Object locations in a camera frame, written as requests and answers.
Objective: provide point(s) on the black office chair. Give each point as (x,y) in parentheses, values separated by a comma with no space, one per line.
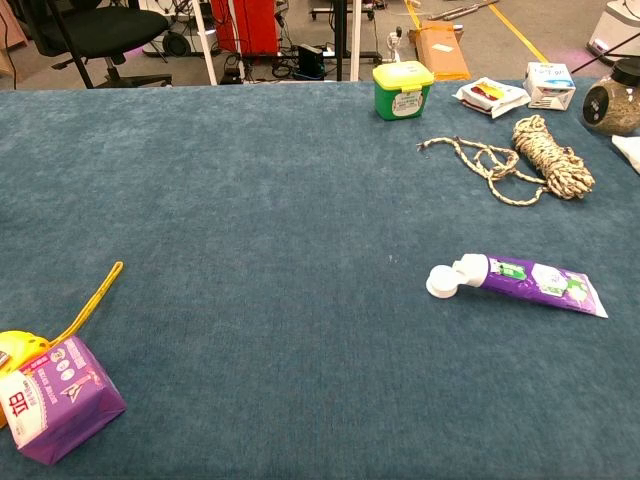
(110,22)

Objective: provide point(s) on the purple tissue pack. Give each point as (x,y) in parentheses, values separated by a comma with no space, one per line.
(65,400)

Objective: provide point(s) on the beige wooden board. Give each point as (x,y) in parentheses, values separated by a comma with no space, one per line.
(12,30)

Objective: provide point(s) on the white printed pouch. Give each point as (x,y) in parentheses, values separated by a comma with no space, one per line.
(631,150)

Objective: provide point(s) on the green box yellow lid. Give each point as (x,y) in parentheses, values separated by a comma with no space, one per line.
(402,100)

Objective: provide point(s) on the brown cardboard box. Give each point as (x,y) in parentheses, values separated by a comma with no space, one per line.
(440,55)

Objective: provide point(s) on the white red snack packet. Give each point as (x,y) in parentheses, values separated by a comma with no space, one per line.
(492,96)

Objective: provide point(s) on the glass jar black lid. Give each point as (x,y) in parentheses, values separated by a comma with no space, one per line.
(610,105)

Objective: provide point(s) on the white blue milk carton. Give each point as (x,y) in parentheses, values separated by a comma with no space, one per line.
(550,85)

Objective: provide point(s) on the purple toothpaste tube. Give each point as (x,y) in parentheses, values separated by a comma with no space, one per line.
(525,281)

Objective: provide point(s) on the black floor box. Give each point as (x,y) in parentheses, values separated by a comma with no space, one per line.
(310,60)

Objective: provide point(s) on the white slanted frame leg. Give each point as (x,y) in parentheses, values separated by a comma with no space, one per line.
(205,40)

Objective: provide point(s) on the white machine housing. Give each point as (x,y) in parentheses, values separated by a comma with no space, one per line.
(617,25)

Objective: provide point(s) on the grey metal rod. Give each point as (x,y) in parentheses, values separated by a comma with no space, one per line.
(465,10)

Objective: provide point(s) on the white straight post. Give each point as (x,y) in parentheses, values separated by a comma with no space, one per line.
(355,40)

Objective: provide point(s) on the thin black pole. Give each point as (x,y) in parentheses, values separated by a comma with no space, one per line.
(605,54)

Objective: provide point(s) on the black light stand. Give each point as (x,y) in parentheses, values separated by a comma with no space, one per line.
(70,45)

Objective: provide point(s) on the blue table cloth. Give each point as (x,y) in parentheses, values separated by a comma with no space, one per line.
(275,250)

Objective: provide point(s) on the white power strip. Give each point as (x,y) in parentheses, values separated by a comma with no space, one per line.
(395,47)

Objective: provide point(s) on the red cabinet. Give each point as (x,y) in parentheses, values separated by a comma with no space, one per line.
(250,25)

